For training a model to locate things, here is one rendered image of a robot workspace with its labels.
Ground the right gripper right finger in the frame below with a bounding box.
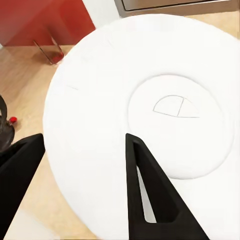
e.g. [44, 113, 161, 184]
[125, 133, 210, 240]

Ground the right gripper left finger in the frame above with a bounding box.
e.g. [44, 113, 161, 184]
[0, 133, 46, 240]

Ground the electric kettle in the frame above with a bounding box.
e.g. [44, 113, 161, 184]
[0, 96, 17, 152]

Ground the saucer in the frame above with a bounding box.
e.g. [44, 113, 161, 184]
[42, 13, 240, 240]

